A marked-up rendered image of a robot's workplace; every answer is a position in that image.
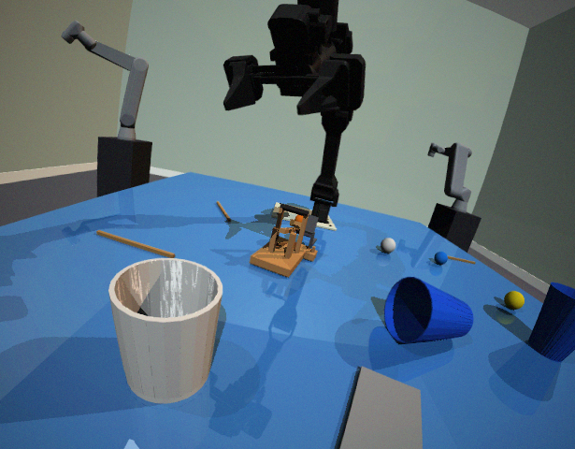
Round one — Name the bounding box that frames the white cup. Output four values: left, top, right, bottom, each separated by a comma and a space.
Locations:
108, 258, 223, 404

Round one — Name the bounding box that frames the yellow ball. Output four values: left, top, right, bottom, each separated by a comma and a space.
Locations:
504, 291, 525, 310

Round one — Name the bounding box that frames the blue cup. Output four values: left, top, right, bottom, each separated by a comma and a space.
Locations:
384, 277, 474, 343
528, 282, 575, 362

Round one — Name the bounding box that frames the blue ball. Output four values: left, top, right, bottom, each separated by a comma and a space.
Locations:
435, 252, 448, 265

